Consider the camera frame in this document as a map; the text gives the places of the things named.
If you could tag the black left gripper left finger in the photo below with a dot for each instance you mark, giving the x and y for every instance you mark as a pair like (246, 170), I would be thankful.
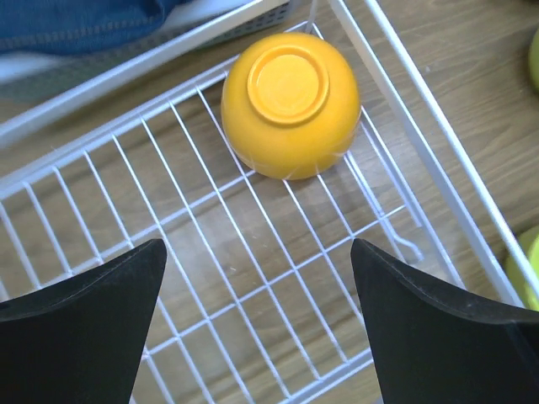
(81, 340)

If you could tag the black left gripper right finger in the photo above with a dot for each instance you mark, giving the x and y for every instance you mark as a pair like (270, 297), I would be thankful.
(433, 342)

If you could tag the yellow orange bowl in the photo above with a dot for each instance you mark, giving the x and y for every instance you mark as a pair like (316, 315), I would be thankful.
(290, 105)

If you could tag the lime green bowl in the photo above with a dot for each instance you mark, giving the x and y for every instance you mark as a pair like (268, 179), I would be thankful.
(533, 60)

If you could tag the dark blue folded cloth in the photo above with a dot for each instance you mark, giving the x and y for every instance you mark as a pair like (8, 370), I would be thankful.
(76, 27)

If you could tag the white wire dish rack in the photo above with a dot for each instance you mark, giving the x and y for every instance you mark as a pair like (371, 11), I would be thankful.
(258, 302)

